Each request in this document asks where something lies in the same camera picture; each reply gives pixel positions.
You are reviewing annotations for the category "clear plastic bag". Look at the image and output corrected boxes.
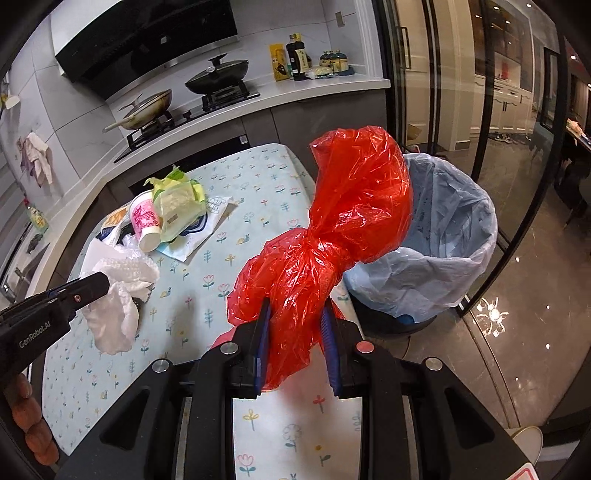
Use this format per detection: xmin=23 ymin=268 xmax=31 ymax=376
xmin=80 ymin=235 xmax=159 ymax=355

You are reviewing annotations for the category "beige snack bag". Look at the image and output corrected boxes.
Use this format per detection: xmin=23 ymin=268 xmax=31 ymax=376
xmin=96 ymin=205 xmax=133 ymax=246

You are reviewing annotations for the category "pink paper cup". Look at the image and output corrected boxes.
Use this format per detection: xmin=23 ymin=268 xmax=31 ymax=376
xmin=128 ymin=191 xmax=161 ymax=253

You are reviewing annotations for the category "blue white plastic wrapper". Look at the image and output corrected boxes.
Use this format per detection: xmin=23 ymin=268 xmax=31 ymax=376
xmin=156 ymin=196 xmax=238 ymax=262

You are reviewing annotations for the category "green wet wipes pack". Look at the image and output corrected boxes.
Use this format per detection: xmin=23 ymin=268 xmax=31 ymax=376
xmin=144 ymin=167 xmax=206 ymax=243

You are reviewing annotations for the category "red plastic bag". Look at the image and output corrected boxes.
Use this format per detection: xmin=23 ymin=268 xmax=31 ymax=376
xmin=228 ymin=126 xmax=413 ymax=390

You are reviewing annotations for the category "trash bin with clear liner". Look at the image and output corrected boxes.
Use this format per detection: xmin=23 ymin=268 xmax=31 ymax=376
xmin=344 ymin=153 xmax=498 ymax=335

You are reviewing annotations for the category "person's left hand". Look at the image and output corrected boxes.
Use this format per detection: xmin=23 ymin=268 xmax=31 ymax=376
xmin=7 ymin=373 xmax=59 ymax=466

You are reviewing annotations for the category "floral tablecloth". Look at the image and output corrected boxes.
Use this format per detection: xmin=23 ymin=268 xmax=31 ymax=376
xmin=42 ymin=143 xmax=361 ymax=479

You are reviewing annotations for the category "green dish soap bottle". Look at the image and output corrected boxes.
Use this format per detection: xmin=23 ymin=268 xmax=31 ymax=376
xmin=23 ymin=198 xmax=49 ymax=234

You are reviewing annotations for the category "built-in black oven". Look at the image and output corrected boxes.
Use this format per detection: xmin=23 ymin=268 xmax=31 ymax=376
xmin=122 ymin=135 xmax=250 ymax=196

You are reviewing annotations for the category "hanging pink cloth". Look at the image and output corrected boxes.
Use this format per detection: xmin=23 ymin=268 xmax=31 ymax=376
xmin=17 ymin=132 xmax=53 ymax=187

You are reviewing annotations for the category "beige wok with lid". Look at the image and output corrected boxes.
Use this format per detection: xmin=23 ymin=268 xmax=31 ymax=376
xmin=103 ymin=89 xmax=172 ymax=133

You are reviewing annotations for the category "black gas stove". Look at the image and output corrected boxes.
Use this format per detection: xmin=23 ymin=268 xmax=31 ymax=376
xmin=114 ymin=80 xmax=260 ymax=163

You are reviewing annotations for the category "black range hood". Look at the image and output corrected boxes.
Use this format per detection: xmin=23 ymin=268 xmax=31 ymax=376
xmin=56 ymin=1 xmax=238 ymax=100

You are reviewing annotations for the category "yellow seasoning bag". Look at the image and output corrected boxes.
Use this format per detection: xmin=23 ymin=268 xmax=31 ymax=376
xmin=269 ymin=43 xmax=290 ymax=81

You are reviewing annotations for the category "teal lidded jars set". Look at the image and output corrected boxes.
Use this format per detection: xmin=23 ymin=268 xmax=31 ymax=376
xmin=320 ymin=50 xmax=355 ymax=76

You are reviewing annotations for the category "black pan with lid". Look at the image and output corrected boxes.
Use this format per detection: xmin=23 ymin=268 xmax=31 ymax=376
xmin=185 ymin=53 xmax=249 ymax=95

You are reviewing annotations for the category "dark soy sauce bottle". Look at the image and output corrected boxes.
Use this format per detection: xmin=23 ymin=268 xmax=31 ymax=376
xmin=286 ymin=33 xmax=310 ymax=81

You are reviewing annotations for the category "black framed glass door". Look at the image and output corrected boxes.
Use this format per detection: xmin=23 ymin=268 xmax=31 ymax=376
xmin=374 ymin=1 xmax=576 ymax=309

